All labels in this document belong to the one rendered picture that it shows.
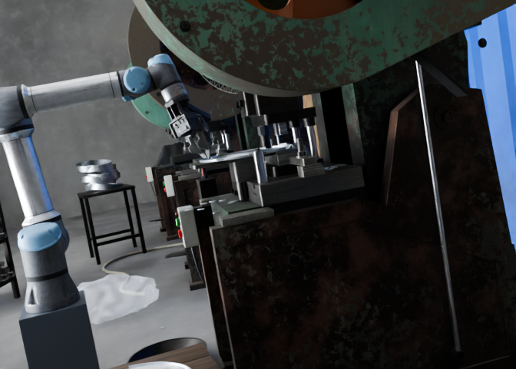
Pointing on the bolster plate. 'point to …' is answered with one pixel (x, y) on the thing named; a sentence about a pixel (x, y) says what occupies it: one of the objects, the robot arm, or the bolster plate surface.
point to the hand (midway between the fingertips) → (208, 155)
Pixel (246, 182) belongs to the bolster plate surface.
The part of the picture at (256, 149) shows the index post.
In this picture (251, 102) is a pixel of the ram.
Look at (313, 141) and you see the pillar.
